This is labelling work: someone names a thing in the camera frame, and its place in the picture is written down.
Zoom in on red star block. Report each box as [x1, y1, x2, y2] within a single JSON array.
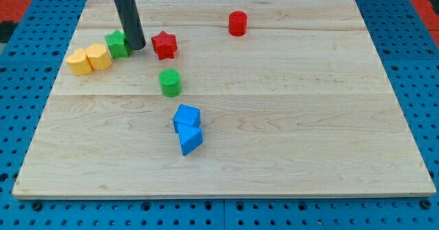
[[151, 31, 178, 60]]

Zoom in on green star block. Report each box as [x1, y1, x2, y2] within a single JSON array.
[[104, 30, 131, 59]]

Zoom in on wooden board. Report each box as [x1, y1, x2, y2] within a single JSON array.
[[12, 0, 436, 200]]

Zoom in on blue cube block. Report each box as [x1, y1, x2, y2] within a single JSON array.
[[173, 104, 201, 133]]

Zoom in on blue triangle block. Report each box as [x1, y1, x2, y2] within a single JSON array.
[[178, 124, 203, 156]]

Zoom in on green cylinder block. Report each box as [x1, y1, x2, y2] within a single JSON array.
[[158, 69, 182, 97]]

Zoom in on red cylinder block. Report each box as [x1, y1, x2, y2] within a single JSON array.
[[228, 11, 248, 36]]

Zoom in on yellow hexagon block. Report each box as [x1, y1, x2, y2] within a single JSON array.
[[86, 43, 112, 70]]

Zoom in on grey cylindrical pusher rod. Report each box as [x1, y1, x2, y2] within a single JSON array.
[[113, 0, 146, 50]]

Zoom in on yellow heart block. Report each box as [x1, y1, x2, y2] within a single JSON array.
[[65, 48, 93, 76]]

